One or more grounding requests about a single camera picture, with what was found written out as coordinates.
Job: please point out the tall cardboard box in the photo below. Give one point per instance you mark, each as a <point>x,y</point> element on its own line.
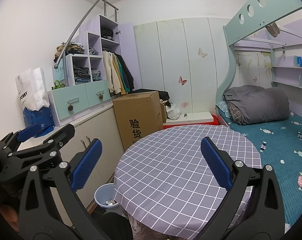
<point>137,115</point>

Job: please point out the teal bunk bed frame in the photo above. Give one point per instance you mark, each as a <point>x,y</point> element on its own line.
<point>274,29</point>

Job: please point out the teal bed sheet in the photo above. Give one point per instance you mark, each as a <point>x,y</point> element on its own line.
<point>280,145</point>

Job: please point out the white plastic bag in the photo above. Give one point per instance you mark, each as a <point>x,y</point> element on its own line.
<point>173,112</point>

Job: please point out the grey checked tablecloth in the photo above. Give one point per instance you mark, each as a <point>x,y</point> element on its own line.
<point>164,182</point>

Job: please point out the hanging clothes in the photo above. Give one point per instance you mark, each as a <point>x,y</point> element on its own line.
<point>119,77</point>

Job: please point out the blue plastic bag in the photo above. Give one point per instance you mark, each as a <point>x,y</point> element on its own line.
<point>43,117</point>

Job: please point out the red box with white lid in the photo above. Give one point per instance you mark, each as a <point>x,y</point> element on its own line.
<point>201,118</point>

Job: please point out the pile of folded clothes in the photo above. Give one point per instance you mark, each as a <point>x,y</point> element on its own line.
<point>72,48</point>

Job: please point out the purple cubby shelf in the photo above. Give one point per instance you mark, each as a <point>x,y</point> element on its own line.
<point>100,34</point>

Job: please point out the light blue plastic bin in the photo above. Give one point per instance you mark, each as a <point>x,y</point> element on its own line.
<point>105,196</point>

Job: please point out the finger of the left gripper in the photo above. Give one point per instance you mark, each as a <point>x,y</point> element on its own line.
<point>53,143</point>
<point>12,140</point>

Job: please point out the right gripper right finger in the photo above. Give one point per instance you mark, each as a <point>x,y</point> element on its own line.
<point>252,207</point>

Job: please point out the white wardrobe doors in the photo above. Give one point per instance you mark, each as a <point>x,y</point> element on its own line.
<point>194,48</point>

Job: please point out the white paper shopping bag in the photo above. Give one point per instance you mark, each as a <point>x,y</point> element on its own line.
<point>32,91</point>

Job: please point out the pink butterfly sticker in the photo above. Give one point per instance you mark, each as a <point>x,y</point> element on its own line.
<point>181,81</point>

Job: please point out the grey folded duvet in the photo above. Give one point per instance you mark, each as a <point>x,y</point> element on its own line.
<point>253,104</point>

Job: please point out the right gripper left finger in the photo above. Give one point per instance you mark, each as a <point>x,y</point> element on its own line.
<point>39,217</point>

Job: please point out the teal drawer stair unit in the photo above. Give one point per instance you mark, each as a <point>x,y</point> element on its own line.
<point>84,98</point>

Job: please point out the grey metal handrail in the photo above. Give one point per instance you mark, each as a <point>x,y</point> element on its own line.
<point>83,23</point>

